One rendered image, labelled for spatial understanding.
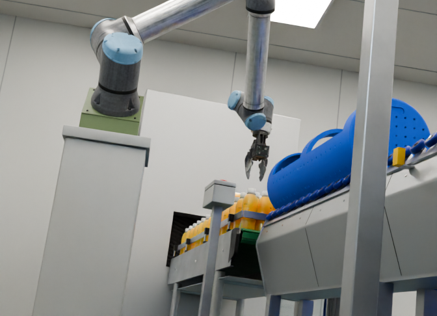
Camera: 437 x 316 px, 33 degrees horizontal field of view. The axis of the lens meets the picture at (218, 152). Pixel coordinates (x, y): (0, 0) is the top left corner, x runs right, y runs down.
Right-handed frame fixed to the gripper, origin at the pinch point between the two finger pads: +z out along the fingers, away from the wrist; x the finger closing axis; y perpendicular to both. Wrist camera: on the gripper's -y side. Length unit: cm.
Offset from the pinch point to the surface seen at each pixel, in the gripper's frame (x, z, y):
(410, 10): 180, -225, -227
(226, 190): -12.1, 8.0, 1.5
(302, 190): 5, 14, 52
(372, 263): -16, 53, 164
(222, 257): -6.9, 35.6, -13.5
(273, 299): 8, 53, 21
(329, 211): 3, 28, 89
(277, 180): 1.9, 6.4, 29.7
